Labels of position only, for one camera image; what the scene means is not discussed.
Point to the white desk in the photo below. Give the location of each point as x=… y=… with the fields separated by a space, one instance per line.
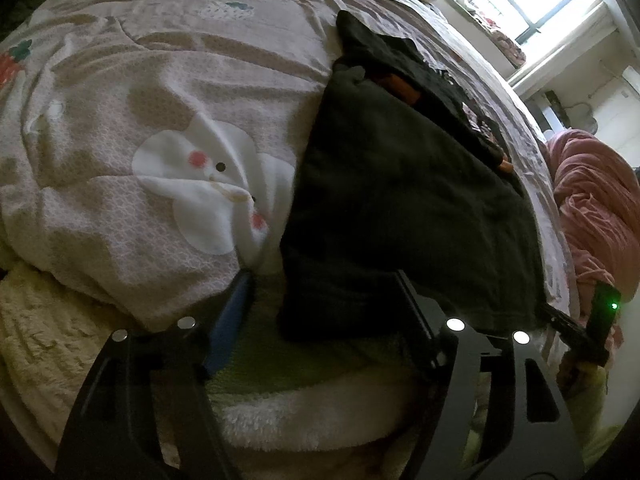
x=550 y=110

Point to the pink blanket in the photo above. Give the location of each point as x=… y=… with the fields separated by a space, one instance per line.
x=595 y=195

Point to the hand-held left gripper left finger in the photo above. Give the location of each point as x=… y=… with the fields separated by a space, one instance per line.
x=230 y=320

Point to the white air conditioner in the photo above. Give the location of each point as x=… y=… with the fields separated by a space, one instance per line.
x=631 y=85

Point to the cream fluffy blanket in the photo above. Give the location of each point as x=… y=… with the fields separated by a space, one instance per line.
x=40 y=345

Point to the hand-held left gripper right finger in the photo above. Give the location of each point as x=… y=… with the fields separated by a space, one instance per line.
x=417 y=310

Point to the person's right hand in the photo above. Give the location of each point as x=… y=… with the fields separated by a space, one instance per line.
x=575 y=372

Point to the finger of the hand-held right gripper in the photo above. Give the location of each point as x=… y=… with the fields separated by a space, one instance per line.
x=565 y=322

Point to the black sweater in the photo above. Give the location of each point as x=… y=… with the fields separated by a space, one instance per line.
x=400 y=185

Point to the strawberry printed bed sheet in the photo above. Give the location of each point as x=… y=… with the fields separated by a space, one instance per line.
x=125 y=85

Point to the clothes on windowsill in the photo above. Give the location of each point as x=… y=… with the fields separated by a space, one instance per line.
x=500 y=40

